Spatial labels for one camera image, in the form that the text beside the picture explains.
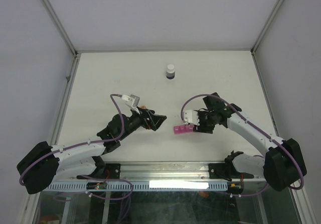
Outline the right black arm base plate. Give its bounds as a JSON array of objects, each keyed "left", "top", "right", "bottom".
[{"left": 208, "top": 162, "right": 254, "bottom": 181}]

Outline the pink pill organizer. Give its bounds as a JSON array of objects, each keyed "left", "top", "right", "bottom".
[{"left": 173, "top": 124, "right": 194, "bottom": 135}]

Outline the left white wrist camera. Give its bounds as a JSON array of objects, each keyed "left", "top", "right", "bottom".
[{"left": 121, "top": 94, "right": 140, "bottom": 114}]

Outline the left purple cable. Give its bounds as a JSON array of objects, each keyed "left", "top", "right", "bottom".
[{"left": 19, "top": 93, "right": 136, "bottom": 204}]

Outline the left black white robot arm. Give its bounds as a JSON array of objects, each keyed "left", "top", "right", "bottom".
[{"left": 17, "top": 108, "right": 167, "bottom": 194}]

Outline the white capped blue bottle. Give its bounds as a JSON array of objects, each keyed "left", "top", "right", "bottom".
[{"left": 166, "top": 64, "right": 176, "bottom": 79}]

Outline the left aluminium frame post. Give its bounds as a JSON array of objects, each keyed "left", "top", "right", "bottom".
[{"left": 31, "top": 0, "right": 81, "bottom": 59}]

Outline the aluminium mounting rail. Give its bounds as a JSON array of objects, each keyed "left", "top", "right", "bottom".
[{"left": 31, "top": 160, "right": 301, "bottom": 182}]

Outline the right aluminium frame post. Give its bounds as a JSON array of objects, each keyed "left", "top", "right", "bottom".
[{"left": 250, "top": 0, "right": 294, "bottom": 56}]

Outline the aluminium frame post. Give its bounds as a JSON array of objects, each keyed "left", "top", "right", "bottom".
[
  {"left": 250, "top": 0, "right": 294, "bottom": 56},
  {"left": 31, "top": 0, "right": 81, "bottom": 59}
]

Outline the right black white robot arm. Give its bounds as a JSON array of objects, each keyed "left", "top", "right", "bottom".
[{"left": 194, "top": 93, "right": 307, "bottom": 191}]

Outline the grey slotted cable duct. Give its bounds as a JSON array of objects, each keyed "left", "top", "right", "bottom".
[{"left": 41, "top": 181, "right": 229, "bottom": 191}]

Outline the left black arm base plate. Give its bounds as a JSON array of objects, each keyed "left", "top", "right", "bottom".
[{"left": 76, "top": 163, "right": 121, "bottom": 180}]

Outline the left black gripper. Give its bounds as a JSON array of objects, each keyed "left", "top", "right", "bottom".
[{"left": 118, "top": 106, "right": 166, "bottom": 140}]

